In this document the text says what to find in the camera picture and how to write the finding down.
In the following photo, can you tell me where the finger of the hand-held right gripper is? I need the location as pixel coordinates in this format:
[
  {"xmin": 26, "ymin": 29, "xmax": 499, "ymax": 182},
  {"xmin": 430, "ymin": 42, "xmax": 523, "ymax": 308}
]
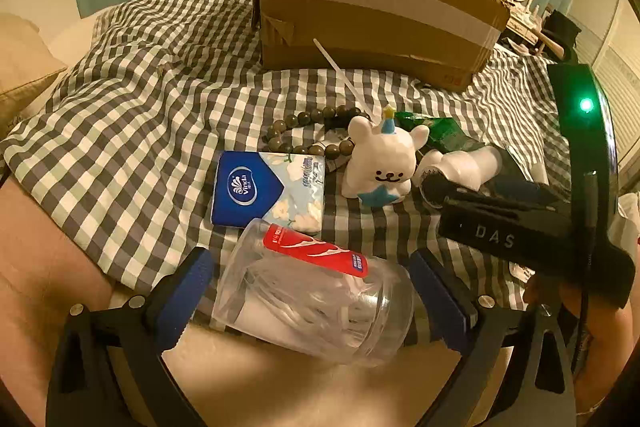
[{"xmin": 422, "ymin": 174, "xmax": 572, "ymax": 210}]

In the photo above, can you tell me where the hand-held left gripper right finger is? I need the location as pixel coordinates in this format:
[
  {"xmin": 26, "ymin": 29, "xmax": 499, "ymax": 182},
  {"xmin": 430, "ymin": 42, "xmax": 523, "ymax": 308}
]
[{"xmin": 409, "ymin": 248, "xmax": 576, "ymax": 427}]

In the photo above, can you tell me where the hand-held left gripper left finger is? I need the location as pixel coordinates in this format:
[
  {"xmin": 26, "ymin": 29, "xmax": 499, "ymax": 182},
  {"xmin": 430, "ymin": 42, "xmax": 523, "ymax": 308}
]
[{"xmin": 47, "ymin": 247, "xmax": 213, "ymax": 427}]

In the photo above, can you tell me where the white plastic bottle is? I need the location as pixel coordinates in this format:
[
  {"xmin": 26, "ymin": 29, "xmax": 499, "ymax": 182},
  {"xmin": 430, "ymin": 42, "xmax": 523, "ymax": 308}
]
[{"xmin": 417, "ymin": 145, "xmax": 504, "ymax": 204}]

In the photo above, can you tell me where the clear plastic jar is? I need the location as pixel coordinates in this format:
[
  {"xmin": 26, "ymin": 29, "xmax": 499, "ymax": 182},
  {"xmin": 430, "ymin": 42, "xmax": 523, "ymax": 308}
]
[{"xmin": 210, "ymin": 217, "xmax": 416, "ymax": 368}]

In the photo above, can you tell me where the brown bead bracelet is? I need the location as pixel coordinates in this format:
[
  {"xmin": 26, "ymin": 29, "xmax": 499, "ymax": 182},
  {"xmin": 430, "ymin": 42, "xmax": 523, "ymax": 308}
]
[{"xmin": 263, "ymin": 104, "xmax": 369, "ymax": 168}]

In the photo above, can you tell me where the brown cardboard box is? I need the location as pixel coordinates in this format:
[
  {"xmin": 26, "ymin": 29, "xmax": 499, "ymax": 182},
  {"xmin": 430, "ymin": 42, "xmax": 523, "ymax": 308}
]
[{"xmin": 251, "ymin": 0, "xmax": 512, "ymax": 94}]

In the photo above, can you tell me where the person's right forearm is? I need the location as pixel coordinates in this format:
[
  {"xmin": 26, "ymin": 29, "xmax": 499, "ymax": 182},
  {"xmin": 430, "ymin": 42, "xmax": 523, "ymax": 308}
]
[{"xmin": 564, "ymin": 282, "xmax": 639, "ymax": 414}]

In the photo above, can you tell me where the green packet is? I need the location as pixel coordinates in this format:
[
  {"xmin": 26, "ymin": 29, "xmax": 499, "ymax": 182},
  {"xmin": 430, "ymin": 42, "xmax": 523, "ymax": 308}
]
[{"xmin": 397, "ymin": 111, "xmax": 482, "ymax": 154}]

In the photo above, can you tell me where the blue tissue pack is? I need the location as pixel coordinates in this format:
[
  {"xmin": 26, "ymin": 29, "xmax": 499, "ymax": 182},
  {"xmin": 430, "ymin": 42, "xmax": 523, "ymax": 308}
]
[{"xmin": 210, "ymin": 150, "xmax": 327, "ymax": 236}]

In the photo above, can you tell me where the white bear figurine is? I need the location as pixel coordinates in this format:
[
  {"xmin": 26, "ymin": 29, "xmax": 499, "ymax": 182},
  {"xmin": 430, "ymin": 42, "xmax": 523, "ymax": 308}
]
[{"xmin": 341, "ymin": 104, "xmax": 431, "ymax": 208}]

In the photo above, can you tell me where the pink blanket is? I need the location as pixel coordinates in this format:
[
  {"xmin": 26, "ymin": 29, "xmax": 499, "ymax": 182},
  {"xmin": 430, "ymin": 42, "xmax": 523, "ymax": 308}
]
[{"xmin": 0, "ymin": 179, "xmax": 167, "ymax": 427}]

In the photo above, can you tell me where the white vanity table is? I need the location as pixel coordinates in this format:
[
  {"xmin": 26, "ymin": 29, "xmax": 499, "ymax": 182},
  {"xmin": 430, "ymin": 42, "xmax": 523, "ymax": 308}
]
[{"xmin": 504, "ymin": 13, "xmax": 547, "ymax": 48}]

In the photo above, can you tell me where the chair with dark clothes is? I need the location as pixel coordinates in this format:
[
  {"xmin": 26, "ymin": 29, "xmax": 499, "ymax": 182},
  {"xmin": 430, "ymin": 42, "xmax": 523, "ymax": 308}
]
[{"xmin": 536, "ymin": 9, "xmax": 582, "ymax": 64}]

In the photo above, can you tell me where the white louvered wardrobe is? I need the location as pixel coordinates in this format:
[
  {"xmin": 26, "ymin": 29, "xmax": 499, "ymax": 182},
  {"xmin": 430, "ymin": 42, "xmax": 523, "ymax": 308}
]
[{"xmin": 574, "ymin": 0, "xmax": 640, "ymax": 168}]

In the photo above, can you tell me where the grey checkered cloth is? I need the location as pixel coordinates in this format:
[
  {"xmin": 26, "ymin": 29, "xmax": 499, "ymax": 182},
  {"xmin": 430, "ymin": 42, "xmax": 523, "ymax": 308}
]
[{"xmin": 0, "ymin": 0, "xmax": 626, "ymax": 344}]

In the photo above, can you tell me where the white plastic straw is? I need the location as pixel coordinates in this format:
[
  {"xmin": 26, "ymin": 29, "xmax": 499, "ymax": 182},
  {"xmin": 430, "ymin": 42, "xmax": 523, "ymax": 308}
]
[{"xmin": 313, "ymin": 37, "xmax": 372, "ymax": 116}]

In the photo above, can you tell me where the beige pillow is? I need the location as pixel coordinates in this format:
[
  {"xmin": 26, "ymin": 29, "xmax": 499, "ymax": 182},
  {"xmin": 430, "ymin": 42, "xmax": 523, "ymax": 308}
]
[{"xmin": 0, "ymin": 12, "xmax": 69, "ymax": 138}]

